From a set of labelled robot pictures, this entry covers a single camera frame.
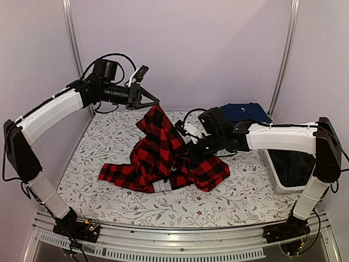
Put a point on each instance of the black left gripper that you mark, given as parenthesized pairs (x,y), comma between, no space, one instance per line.
(139,90)

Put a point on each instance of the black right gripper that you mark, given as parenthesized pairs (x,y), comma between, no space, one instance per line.
(193,155)

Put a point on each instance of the red black plaid shirt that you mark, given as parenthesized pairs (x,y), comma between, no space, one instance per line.
(157,162)

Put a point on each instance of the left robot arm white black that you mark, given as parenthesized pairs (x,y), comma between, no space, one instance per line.
(97,84)

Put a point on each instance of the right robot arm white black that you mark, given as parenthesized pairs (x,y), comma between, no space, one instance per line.
(314,138)

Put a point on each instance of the white plastic laundry basket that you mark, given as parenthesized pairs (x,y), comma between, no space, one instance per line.
(277,187)

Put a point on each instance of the folded navy blue shirt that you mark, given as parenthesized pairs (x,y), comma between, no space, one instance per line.
(236,113)

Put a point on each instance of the floral patterned table cloth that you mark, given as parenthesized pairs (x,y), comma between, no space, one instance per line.
(246,197)

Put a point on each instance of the dark green plaid garment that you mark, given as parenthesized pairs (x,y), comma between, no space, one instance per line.
(292,168)

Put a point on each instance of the aluminium front rail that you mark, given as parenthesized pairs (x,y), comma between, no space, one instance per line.
(119,242)

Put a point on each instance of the left aluminium frame post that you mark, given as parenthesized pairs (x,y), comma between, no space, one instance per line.
(69,22)

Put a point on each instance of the aluminium frame post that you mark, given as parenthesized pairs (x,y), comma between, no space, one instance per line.
(69,22)
(291,30)

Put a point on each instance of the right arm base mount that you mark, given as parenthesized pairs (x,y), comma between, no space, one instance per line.
(292,235)

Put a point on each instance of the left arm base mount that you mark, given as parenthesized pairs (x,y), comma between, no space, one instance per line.
(69,226)

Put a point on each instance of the right aluminium frame post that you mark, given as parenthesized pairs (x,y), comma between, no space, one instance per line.
(291,30)

